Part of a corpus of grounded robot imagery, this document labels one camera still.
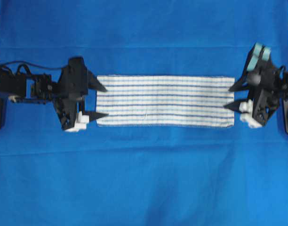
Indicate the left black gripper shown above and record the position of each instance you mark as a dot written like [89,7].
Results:
[72,86]

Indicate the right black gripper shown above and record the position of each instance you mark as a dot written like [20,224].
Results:
[263,85]

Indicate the blue striped white towel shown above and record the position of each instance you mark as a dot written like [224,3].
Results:
[165,100]

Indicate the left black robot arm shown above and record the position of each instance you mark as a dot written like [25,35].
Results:
[22,86]

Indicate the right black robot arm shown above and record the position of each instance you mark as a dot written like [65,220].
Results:
[286,82]

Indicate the blue tablecloth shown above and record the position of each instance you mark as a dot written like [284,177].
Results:
[142,176]

